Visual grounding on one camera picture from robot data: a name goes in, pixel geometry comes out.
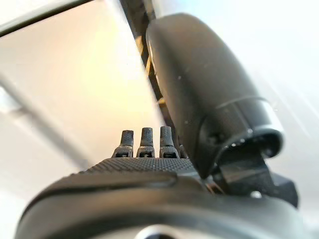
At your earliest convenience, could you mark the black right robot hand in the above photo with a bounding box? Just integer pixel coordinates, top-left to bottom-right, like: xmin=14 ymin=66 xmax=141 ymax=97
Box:
xmin=14 ymin=12 xmax=308 ymax=239

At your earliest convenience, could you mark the dark framed frosted window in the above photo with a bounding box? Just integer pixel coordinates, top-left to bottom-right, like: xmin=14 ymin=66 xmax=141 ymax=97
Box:
xmin=0 ymin=0 xmax=175 ymax=160

